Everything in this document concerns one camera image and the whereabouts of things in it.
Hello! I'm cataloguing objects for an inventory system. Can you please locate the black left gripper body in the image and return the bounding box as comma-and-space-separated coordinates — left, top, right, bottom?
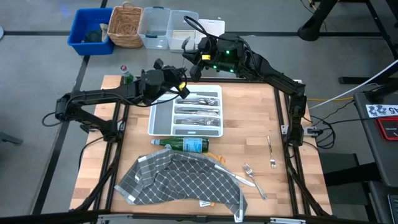
161, 65, 188, 94

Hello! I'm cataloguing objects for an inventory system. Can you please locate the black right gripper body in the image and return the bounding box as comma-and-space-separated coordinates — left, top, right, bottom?
198, 33, 249, 77

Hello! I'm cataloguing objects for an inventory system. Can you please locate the silver knife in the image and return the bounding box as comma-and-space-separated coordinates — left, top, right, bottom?
175, 107, 220, 116
213, 164, 256, 188

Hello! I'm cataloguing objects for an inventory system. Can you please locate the silver fork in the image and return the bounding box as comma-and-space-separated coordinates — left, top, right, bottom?
266, 134, 277, 169
241, 163, 268, 200
177, 117, 221, 128

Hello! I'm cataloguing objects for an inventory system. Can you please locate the grey checked dish towel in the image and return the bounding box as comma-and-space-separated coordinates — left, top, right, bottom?
114, 147, 249, 223

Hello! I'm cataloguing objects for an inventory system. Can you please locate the clear plastic bin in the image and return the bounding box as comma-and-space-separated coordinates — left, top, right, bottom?
166, 9, 200, 53

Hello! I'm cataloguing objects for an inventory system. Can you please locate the white plastic bin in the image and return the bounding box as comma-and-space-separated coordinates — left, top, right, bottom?
197, 19, 226, 35

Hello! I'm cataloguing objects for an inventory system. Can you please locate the white cutlery tray organizer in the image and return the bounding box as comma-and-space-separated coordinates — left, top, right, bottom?
147, 84, 224, 138

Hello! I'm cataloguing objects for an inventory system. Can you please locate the green glass bottle red cap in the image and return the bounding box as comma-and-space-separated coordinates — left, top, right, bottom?
120, 65, 135, 85

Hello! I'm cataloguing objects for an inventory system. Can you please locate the green glass bottle blue label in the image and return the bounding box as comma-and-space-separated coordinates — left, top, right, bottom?
150, 138, 210, 154

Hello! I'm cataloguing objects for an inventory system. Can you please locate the clear bin with blue latch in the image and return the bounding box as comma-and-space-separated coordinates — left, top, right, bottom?
137, 6, 172, 50

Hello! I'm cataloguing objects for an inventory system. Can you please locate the wicker basket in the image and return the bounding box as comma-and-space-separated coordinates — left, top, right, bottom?
107, 1, 144, 49

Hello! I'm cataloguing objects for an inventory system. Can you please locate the orange cloth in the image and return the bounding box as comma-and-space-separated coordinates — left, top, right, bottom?
205, 151, 226, 166

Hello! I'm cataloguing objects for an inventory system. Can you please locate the black cloth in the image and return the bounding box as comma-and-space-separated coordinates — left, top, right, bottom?
82, 29, 103, 44

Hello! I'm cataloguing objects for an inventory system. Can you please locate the black stand leg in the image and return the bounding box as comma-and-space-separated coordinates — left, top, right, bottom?
297, 0, 340, 42

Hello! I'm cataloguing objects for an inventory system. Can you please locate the blue plastic bin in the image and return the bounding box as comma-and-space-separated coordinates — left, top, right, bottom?
67, 7, 115, 56

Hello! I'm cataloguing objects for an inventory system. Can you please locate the black floor bar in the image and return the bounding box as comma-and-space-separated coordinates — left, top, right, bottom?
338, 60, 398, 85

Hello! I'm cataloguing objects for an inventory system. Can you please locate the black desk foot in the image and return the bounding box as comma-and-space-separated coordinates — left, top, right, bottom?
320, 152, 383, 187

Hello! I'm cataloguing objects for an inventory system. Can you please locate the white printed label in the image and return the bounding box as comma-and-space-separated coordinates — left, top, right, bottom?
365, 104, 398, 118

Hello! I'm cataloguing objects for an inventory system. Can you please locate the grey furniture foot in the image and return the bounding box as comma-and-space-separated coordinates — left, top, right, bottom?
0, 132, 24, 146

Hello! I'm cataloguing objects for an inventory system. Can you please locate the red device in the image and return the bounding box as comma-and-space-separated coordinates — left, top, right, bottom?
374, 116, 398, 141

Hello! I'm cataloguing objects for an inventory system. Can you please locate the dark keyboard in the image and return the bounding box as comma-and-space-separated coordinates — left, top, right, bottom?
387, 194, 398, 224

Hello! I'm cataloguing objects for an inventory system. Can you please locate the black aluminium table frame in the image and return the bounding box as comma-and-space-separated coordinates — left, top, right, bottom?
0, 68, 374, 224

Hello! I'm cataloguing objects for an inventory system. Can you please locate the yellow cable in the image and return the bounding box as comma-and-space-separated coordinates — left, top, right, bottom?
309, 96, 355, 103

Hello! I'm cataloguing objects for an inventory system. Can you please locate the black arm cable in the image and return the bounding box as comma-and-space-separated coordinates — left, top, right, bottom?
77, 136, 108, 170

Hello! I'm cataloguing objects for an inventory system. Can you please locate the black cable bundle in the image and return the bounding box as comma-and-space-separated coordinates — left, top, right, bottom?
306, 101, 357, 150

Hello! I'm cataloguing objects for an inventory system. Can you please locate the white cable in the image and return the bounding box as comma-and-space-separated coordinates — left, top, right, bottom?
312, 58, 398, 109

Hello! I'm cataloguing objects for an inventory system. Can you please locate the silver metal bracket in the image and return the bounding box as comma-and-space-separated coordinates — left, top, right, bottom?
269, 217, 307, 224
98, 213, 133, 224

